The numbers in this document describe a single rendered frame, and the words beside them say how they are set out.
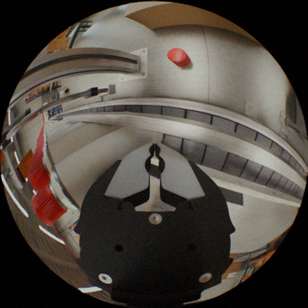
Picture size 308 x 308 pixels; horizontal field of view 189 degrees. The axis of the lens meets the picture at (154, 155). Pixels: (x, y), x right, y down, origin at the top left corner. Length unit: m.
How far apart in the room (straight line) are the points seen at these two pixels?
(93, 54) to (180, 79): 0.16
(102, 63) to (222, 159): 0.25
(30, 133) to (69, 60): 7.69
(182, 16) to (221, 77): 0.16
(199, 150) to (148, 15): 0.29
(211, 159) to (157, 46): 0.25
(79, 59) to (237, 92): 0.25
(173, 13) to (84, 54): 0.18
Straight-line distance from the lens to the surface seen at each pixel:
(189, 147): 0.17
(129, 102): 0.21
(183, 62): 0.20
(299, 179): 0.16
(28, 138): 7.91
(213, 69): 0.21
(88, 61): 0.19
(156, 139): 0.16
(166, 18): 0.27
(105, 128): 0.15
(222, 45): 0.24
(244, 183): 0.18
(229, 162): 0.18
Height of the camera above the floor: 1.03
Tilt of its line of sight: 47 degrees down
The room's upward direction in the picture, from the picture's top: 133 degrees counter-clockwise
